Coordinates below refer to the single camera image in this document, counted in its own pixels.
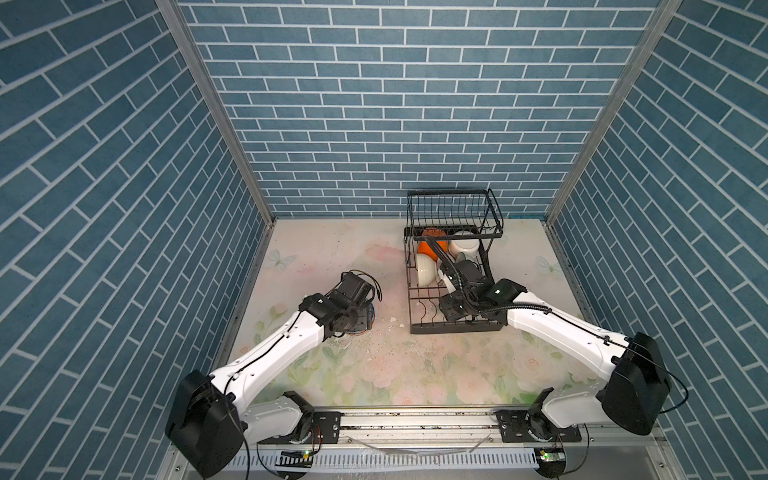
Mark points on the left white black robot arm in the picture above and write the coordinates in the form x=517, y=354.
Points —
x=212, y=416

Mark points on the red blue patterned bowl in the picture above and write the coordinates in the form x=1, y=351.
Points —
x=364, y=322

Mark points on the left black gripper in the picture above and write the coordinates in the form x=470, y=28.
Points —
x=363, y=311

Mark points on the white slotted cable duct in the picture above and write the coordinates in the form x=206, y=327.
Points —
x=367, y=460

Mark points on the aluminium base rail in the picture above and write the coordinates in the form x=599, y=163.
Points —
x=604, y=452

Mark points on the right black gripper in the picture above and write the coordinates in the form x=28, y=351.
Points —
x=446, y=310

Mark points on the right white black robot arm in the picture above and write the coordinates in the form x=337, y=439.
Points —
x=633, y=381

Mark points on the cream plain bowl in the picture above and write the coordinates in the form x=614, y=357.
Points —
x=426, y=270

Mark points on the black wire dish rack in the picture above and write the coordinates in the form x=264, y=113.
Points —
x=447, y=238

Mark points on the orange square bowl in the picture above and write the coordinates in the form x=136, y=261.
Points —
x=435, y=240

